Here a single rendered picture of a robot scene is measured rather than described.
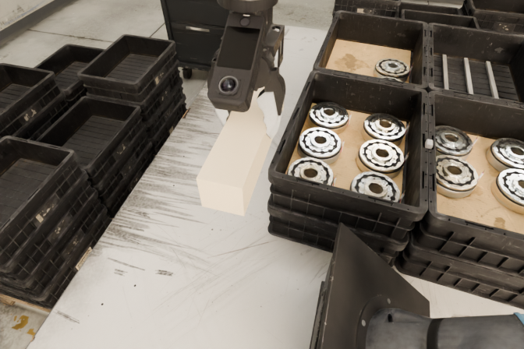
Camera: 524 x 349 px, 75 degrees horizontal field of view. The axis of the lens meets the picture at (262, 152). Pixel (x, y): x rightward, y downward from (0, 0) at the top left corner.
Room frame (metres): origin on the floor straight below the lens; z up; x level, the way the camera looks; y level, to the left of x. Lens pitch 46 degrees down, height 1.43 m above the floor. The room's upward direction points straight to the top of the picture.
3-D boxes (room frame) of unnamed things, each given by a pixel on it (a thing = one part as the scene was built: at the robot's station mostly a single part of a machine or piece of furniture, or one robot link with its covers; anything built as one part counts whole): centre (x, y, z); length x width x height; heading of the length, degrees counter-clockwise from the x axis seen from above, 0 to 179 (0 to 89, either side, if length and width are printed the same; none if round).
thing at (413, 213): (0.57, -0.21, 0.92); 0.40 x 0.30 x 0.02; 161
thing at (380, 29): (0.95, -0.34, 0.87); 0.40 x 0.30 x 0.11; 161
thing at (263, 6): (0.41, 0.01, 1.23); 0.09 x 0.08 x 0.12; 165
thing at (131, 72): (1.45, 0.63, 0.37); 0.40 x 0.30 x 0.45; 165
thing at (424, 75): (0.95, -0.34, 0.92); 0.40 x 0.30 x 0.02; 161
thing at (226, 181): (0.38, 0.02, 1.07); 0.24 x 0.06 x 0.06; 165
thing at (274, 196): (0.57, -0.21, 0.87); 0.40 x 0.30 x 0.11; 161
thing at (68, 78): (1.56, 1.01, 0.31); 0.40 x 0.30 x 0.34; 165
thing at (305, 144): (0.60, -0.14, 0.86); 0.10 x 0.10 x 0.01
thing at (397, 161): (0.55, -0.28, 0.86); 0.10 x 0.10 x 0.01
